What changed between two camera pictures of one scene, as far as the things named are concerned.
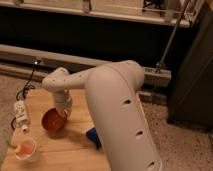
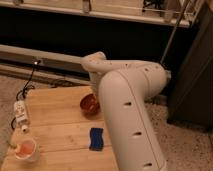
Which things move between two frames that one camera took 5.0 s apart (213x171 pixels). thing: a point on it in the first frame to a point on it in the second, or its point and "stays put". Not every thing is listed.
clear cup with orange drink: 25,149 stays put
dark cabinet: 191,92 stays put
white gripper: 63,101 to 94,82
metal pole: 173,35 stays put
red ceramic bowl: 52,120 to 89,106
